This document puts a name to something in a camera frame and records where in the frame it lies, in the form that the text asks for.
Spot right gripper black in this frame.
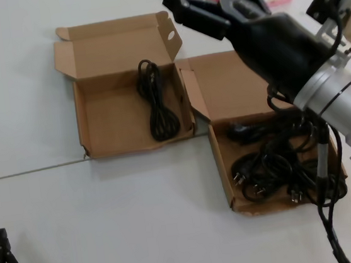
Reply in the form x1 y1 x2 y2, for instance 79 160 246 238
153 0 336 119

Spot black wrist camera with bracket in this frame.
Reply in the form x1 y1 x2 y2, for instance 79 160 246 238
304 0 351 59

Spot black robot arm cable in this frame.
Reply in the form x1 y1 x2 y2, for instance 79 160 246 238
264 76 351 263

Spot open brown cardboard box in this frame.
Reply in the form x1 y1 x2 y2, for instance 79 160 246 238
174 39 351 224
50 8 200 164

